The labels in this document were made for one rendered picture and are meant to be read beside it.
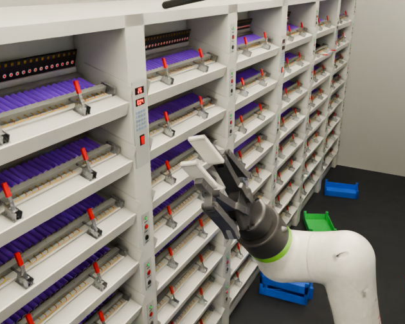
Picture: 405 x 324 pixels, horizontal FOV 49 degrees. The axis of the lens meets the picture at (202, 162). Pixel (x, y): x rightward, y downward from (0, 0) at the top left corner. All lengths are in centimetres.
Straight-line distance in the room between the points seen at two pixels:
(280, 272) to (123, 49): 79
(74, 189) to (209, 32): 101
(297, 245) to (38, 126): 67
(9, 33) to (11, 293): 62
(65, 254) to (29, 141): 38
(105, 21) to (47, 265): 67
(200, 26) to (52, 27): 99
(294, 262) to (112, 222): 73
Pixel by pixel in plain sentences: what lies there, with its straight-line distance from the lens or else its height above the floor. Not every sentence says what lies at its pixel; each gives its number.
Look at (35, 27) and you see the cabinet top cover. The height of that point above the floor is 175.
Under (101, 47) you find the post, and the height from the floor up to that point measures 166.
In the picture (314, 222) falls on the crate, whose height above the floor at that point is 0.
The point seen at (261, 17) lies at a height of 166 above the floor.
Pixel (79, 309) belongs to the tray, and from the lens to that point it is 145.
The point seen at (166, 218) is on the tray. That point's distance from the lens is 180.
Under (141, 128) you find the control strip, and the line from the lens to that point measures 145.
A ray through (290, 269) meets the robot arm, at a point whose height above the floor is 132.
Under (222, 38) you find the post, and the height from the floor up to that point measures 162.
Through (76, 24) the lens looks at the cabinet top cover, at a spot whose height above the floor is 174.
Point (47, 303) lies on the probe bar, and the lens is 143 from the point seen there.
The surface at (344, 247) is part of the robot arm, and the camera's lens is 87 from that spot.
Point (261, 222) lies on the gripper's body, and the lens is 80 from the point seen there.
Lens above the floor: 184
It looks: 22 degrees down
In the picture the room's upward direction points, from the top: straight up
